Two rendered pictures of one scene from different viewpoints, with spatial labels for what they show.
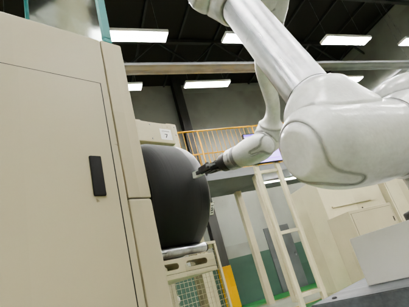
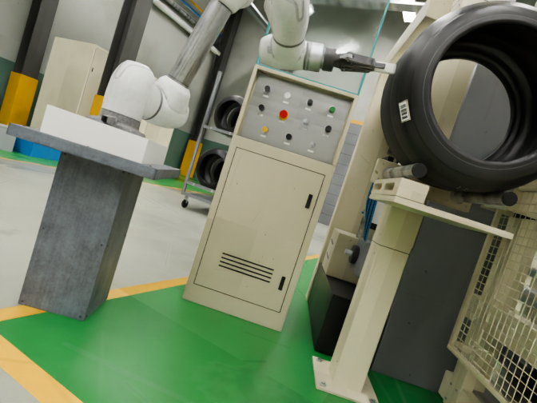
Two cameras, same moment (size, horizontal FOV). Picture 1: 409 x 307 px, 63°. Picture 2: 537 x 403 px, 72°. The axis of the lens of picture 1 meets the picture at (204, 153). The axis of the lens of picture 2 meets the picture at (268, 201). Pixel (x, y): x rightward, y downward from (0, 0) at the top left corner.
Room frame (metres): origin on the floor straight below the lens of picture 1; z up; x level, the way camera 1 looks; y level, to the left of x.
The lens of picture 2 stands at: (2.21, -0.94, 0.73)
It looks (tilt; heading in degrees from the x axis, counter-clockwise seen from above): 3 degrees down; 138
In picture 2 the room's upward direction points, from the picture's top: 18 degrees clockwise
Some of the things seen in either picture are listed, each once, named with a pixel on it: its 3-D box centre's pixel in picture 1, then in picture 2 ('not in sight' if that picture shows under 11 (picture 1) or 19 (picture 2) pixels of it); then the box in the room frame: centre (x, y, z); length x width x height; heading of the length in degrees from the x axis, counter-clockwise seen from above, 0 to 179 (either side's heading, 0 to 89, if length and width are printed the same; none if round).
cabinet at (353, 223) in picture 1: (374, 248); not in sight; (5.81, -2.20, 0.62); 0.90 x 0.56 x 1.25; 113
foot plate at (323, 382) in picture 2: not in sight; (344, 379); (1.42, 0.50, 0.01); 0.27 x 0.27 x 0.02; 45
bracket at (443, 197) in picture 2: not in sight; (423, 185); (1.49, 0.46, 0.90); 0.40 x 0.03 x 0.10; 45
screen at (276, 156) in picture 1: (262, 147); not in sight; (5.30, -0.95, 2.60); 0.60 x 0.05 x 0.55; 113
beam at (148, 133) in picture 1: (125, 138); not in sight; (1.92, 0.46, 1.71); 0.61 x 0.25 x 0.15; 135
